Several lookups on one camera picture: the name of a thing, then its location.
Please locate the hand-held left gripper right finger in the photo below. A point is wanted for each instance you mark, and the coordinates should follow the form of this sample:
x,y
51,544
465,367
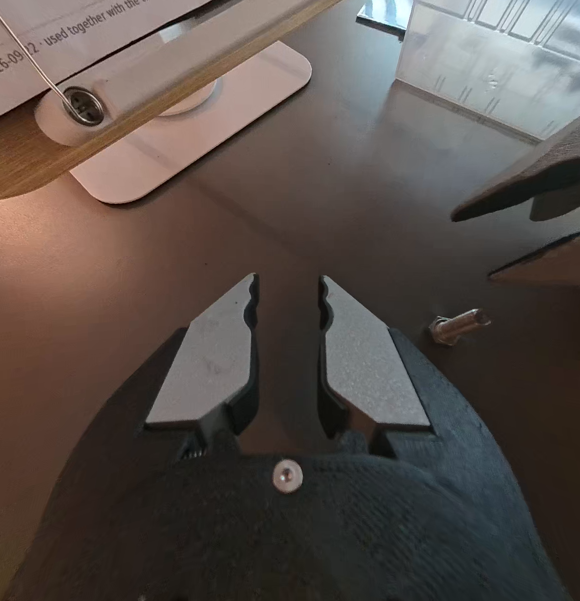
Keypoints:
x,y
365,371

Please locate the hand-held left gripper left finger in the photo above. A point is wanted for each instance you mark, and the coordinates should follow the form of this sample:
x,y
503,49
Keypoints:
x,y
205,371

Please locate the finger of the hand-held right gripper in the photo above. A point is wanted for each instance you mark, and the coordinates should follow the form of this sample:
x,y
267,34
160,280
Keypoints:
x,y
543,173
553,267

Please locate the silver bolt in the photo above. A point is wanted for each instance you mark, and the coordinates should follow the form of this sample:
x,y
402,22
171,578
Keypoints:
x,y
459,326

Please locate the metal standoff screw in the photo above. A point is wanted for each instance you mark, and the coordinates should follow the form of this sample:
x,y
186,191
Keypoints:
x,y
83,105

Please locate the clear plastic bin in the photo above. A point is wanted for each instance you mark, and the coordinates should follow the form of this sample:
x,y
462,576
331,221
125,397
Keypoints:
x,y
482,61

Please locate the white sign stand base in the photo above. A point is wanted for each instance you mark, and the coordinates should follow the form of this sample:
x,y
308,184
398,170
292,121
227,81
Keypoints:
x,y
130,173

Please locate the black glossy sheet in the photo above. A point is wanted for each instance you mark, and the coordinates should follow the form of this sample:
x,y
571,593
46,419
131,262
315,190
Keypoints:
x,y
379,19

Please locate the white stand with instruction sheet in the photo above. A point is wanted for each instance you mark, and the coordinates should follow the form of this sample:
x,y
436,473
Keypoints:
x,y
17,173

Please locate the printed paper sheet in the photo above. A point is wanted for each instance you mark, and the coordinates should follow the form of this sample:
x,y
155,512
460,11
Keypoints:
x,y
36,61

